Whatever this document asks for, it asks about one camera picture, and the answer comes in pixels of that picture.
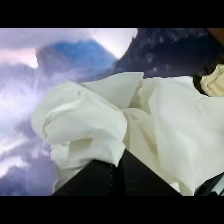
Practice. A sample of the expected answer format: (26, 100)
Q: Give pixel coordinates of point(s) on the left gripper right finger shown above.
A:
(140, 181)

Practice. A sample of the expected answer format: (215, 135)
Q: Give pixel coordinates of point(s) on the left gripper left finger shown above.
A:
(95, 181)

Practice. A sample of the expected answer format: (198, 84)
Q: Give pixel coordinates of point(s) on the white shirt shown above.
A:
(166, 120)

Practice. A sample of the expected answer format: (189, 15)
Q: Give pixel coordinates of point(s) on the cream garment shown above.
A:
(215, 83)

